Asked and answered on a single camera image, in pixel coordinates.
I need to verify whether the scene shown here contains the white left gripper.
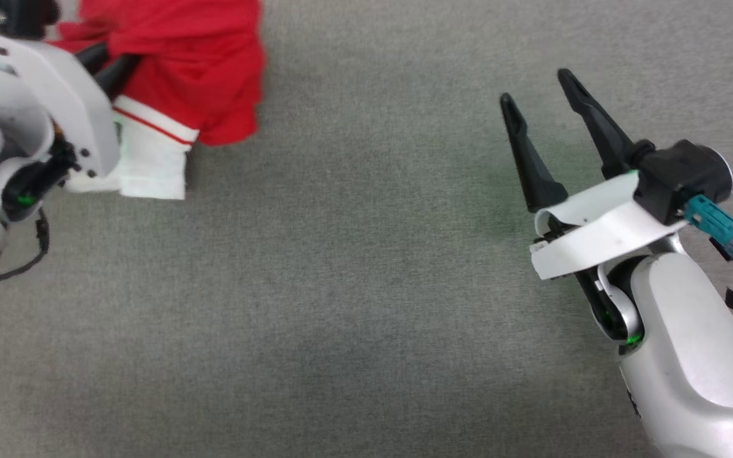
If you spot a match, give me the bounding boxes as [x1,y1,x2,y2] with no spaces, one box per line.
[0,20,144,180]

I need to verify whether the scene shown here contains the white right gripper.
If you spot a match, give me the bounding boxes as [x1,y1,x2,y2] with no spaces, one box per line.
[499,68,689,281]

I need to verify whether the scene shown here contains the red jersey with white trim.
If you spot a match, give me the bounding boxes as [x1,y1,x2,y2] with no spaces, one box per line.
[48,0,266,202]

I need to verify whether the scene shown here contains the grey fabric sofa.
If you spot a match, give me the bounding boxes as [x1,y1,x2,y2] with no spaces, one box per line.
[0,0,733,458]

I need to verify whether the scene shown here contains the teal right cable connector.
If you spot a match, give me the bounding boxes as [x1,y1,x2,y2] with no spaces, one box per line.
[684,194,733,263]

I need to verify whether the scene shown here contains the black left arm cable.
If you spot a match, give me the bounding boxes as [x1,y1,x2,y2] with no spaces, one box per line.
[0,209,50,284]

